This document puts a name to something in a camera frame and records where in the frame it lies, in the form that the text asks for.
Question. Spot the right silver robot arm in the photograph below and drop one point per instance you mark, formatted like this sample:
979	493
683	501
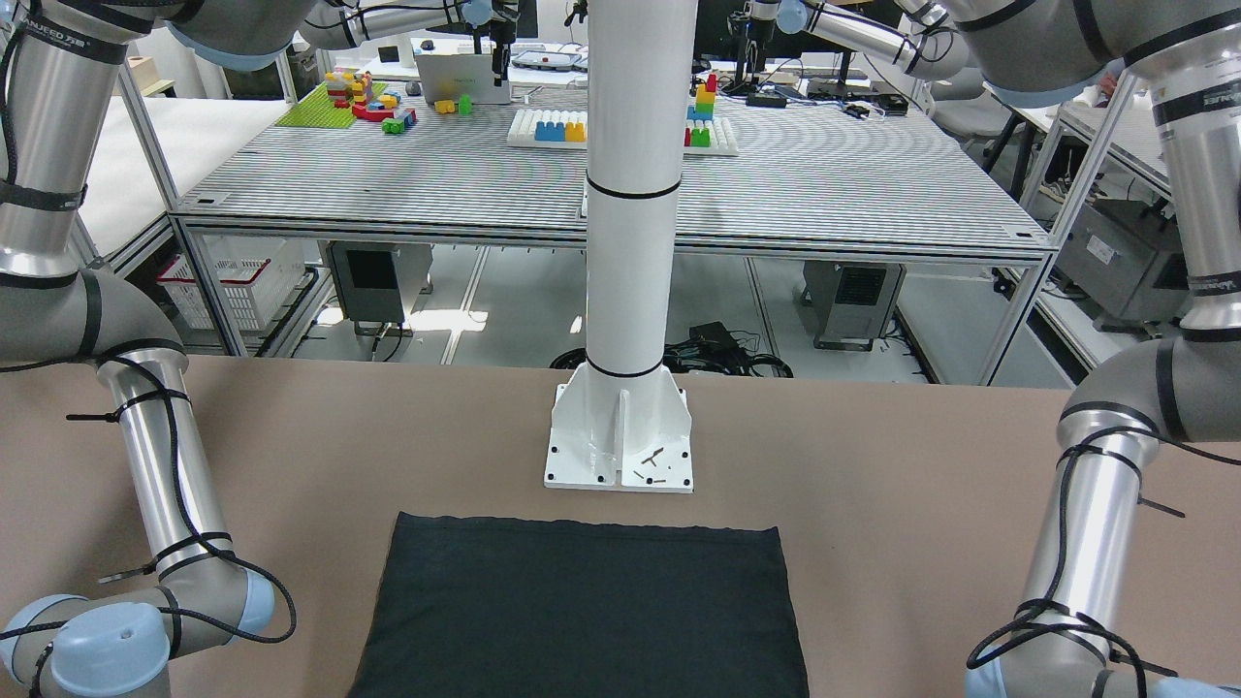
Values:
59	67

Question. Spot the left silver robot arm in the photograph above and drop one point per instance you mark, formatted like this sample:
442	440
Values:
1060	642

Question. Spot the black t-shirt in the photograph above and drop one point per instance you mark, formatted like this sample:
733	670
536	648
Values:
486	607

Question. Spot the white box on table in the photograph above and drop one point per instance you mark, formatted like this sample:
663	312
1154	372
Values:
448	76

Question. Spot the striped aluminium frame table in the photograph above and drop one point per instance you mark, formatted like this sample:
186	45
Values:
803	182

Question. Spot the grey computer tower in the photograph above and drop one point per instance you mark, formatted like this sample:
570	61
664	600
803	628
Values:
852	302

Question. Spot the white plastic basket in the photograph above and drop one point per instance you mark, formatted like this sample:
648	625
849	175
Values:
256	276

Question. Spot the white building block tray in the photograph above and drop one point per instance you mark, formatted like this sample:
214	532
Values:
559	129

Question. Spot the green building block baseplate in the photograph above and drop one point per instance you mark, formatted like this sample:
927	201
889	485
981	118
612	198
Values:
318	110

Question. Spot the black computer tower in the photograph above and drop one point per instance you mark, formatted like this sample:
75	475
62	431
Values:
378	282

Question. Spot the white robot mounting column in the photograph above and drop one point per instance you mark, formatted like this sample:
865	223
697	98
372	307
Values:
621	423

